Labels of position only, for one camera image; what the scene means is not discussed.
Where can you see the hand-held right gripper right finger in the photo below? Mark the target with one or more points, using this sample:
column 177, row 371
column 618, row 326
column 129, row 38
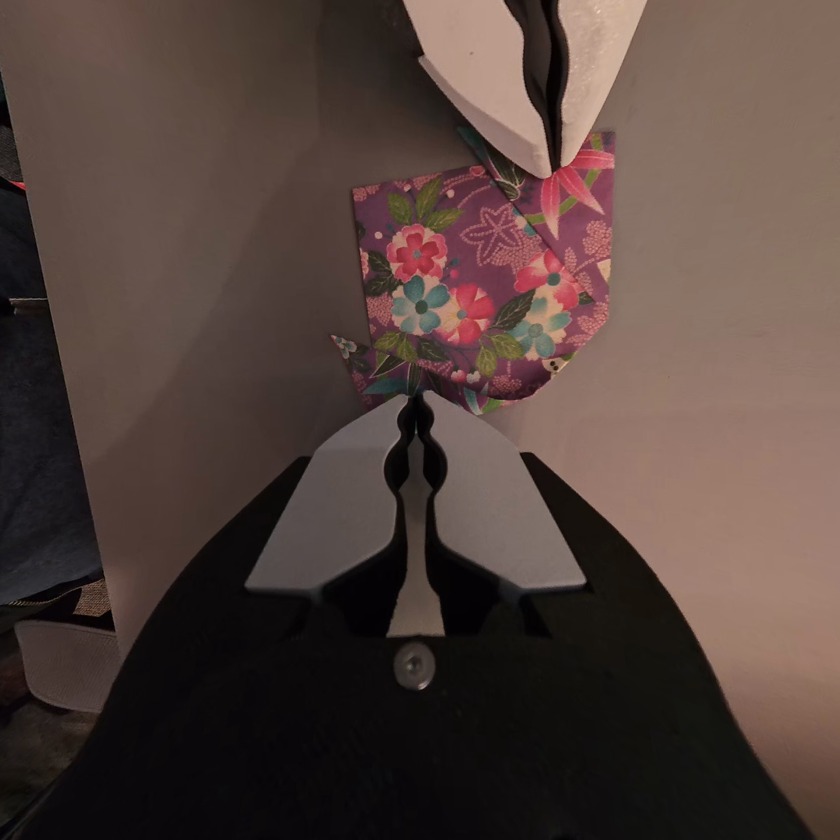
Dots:
column 505, row 518

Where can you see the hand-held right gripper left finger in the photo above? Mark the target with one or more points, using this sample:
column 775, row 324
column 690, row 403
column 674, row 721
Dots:
column 328, row 518

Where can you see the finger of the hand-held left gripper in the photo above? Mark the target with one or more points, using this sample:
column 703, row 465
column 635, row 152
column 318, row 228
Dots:
column 479, row 72
column 597, row 52

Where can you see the purple floral origami paper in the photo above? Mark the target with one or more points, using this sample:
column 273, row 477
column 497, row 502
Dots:
column 459, row 262

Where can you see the white rounded plastic part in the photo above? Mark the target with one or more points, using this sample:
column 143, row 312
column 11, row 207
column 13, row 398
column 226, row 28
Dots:
column 65, row 663

